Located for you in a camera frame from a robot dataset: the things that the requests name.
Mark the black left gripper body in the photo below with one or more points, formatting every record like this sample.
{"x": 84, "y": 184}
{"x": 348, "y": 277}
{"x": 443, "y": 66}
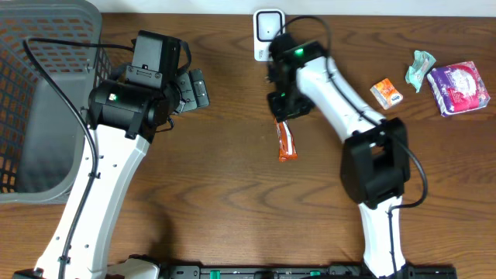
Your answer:
{"x": 190, "y": 91}

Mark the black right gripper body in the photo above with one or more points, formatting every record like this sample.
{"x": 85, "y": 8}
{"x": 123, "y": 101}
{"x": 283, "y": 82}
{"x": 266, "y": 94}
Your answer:
{"x": 289, "y": 105}

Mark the red snack bar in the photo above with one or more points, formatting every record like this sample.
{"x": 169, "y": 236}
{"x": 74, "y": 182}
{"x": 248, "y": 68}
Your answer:
{"x": 287, "y": 149}

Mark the orange snack packet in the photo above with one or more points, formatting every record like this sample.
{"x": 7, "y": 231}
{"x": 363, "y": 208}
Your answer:
{"x": 386, "y": 94}

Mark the teal wrapper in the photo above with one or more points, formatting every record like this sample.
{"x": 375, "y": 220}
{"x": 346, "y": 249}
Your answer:
{"x": 423, "y": 62}

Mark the purple snack packet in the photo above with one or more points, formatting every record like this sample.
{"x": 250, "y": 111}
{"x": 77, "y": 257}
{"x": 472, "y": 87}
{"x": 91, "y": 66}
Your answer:
{"x": 458, "y": 88}

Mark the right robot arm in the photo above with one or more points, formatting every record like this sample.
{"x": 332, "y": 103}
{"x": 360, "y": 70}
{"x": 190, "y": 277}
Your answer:
{"x": 374, "y": 167}

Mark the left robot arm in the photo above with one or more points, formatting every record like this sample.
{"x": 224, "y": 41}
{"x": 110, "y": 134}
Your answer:
{"x": 124, "y": 114}

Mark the grey plastic basket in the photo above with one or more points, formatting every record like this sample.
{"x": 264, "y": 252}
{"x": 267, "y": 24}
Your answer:
{"x": 41, "y": 140}

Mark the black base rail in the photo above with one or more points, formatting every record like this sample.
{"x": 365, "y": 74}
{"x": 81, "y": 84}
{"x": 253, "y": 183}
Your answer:
{"x": 310, "y": 272}

